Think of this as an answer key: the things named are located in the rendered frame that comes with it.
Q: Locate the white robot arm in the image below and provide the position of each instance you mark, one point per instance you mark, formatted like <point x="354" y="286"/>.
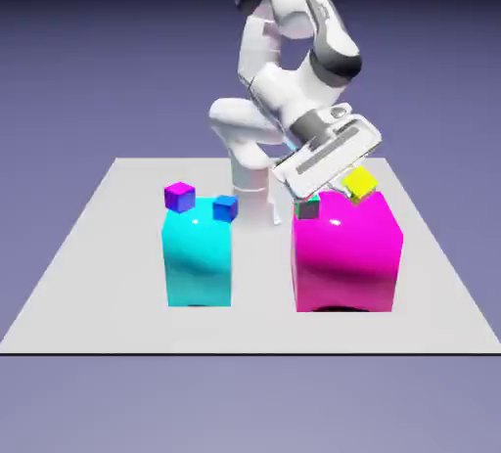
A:
<point x="274" y="93"/>

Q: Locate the small blue cube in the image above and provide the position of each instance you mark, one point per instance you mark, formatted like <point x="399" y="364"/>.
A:
<point x="225" y="208"/>

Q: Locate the small green cube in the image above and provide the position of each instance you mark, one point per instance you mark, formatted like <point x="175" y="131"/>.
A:
<point x="308" y="208"/>

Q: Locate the small yellow cube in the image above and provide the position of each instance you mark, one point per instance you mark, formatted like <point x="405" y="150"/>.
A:
<point x="359" y="183"/>

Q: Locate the large magenta box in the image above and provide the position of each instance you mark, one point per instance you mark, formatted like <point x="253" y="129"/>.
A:
<point x="346" y="253"/>

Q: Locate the large cyan box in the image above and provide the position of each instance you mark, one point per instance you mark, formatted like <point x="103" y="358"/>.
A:
<point x="197" y="253"/>

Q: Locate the small purple cube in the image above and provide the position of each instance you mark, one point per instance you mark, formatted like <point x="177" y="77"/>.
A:
<point x="179" y="196"/>

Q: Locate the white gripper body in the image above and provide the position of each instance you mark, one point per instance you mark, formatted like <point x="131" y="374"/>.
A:
<point x="332" y="155"/>

